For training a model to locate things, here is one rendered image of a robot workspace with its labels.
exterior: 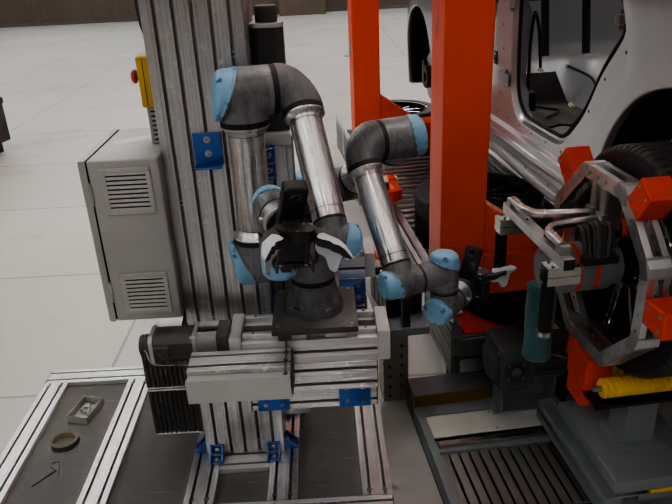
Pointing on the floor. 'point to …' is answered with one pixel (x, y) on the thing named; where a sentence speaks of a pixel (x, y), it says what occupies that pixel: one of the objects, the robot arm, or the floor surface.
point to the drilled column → (395, 370)
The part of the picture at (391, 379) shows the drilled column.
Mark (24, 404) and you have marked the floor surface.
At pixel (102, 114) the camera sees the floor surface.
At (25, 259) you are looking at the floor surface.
